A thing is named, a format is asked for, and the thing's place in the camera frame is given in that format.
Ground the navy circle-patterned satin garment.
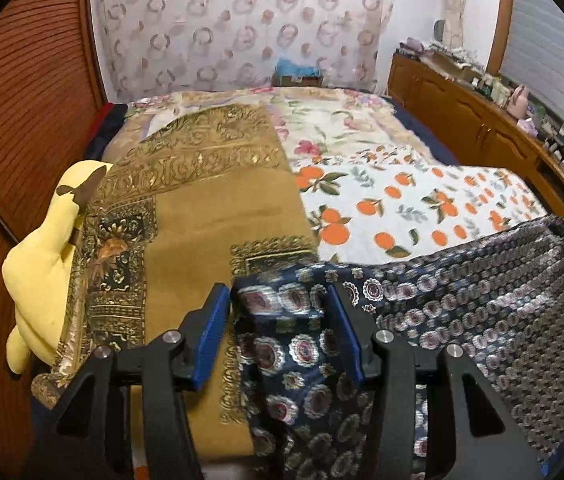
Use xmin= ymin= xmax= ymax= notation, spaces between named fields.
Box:
xmin=232 ymin=216 xmax=564 ymax=479

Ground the pink kettle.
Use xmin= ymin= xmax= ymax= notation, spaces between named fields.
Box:
xmin=506 ymin=84 xmax=529 ymax=120

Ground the wooden sideboard cabinet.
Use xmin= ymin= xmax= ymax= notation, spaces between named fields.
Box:
xmin=387 ymin=53 xmax=564 ymax=217

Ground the navy blanket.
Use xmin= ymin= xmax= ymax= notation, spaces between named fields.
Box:
xmin=382 ymin=96 xmax=459 ymax=166

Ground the yellow plush toy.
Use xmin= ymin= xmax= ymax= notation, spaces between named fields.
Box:
xmin=1 ymin=160 xmax=111 ymax=375

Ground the grey window blind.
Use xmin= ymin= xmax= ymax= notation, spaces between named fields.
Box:
xmin=501 ymin=0 xmax=564 ymax=120

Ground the orange-print white sheet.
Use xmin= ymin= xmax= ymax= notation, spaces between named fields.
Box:
xmin=291 ymin=148 xmax=547 ymax=264

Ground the clutter pile on sideboard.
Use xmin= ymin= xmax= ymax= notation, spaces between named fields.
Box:
xmin=396 ymin=37 xmax=485 ymax=82

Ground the gold patterned folded cloth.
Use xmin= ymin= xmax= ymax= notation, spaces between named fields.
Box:
xmin=31 ymin=104 xmax=321 ymax=463

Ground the floral cream bedspread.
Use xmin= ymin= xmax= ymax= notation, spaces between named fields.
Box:
xmin=103 ymin=87 xmax=437 ymax=165

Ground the blue item on box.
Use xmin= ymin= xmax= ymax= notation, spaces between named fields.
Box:
xmin=271 ymin=58 xmax=323 ymax=88

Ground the wooden louvered wardrobe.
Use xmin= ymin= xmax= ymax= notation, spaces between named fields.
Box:
xmin=0 ymin=0 xmax=105 ymax=479

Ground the circle-patterned pink curtain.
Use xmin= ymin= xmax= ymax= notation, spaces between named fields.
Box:
xmin=92 ymin=0 xmax=395 ymax=101

